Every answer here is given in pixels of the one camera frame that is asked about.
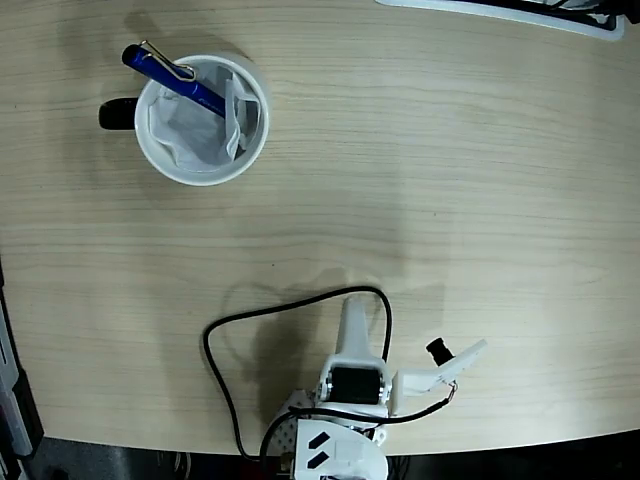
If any crumpled white tissue paper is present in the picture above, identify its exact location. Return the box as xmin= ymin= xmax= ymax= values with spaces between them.
xmin=147 ymin=67 xmax=264 ymax=174

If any black camera cable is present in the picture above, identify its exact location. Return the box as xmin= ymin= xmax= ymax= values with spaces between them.
xmin=202 ymin=284 xmax=459 ymax=480

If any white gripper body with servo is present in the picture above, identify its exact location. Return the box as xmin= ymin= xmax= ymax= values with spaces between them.
xmin=315 ymin=349 xmax=396 ymax=416

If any white mug with black handle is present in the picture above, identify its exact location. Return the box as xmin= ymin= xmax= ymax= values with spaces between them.
xmin=98 ymin=53 xmax=271 ymax=188

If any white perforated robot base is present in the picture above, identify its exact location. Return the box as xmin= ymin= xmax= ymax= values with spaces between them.
xmin=264 ymin=388 xmax=316 ymax=456

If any blue pen with metal clip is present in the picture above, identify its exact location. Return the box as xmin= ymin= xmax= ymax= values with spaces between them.
xmin=121 ymin=39 xmax=227 ymax=120

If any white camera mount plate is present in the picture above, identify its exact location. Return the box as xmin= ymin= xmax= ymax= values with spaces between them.
xmin=392 ymin=338 xmax=489 ymax=416

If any black camera lens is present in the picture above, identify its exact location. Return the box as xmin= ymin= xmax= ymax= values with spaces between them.
xmin=424 ymin=336 xmax=455 ymax=367

